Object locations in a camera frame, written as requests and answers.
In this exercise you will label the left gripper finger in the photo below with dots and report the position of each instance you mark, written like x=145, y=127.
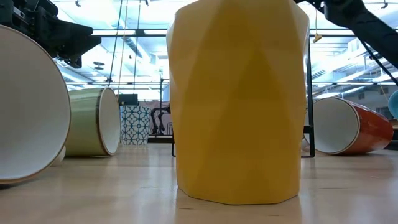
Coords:
x=76, y=31
x=77, y=46

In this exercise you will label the teal striped mug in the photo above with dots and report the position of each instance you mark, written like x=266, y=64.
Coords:
x=31, y=109

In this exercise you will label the green mug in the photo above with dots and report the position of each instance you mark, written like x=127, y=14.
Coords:
x=84, y=124

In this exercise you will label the blue white patterned mug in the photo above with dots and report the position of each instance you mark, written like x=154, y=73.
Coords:
x=135, y=124

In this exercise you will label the yellow faceted mug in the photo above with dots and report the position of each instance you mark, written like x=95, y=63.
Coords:
x=236, y=109

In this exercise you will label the orange mug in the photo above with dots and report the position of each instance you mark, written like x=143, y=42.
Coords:
x=373, y=127

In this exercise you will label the light blue faceted mug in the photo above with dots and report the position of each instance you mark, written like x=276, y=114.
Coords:
x=394, y=104

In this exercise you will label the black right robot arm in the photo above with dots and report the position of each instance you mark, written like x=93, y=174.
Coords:
x=373, y=31

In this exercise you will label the round ceiling fixture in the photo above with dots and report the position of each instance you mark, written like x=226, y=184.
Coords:
x=98, y=63

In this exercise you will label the black stand pole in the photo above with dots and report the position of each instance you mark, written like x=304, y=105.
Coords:
x=160, y=90

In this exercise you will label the black background equipment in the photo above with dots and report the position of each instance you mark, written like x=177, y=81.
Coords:
x=154, y=121

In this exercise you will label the black overhead frame bar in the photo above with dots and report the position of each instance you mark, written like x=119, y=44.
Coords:
x=124, y=32

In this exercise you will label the black table edge rail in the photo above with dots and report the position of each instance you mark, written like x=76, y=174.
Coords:
x=160, y=140

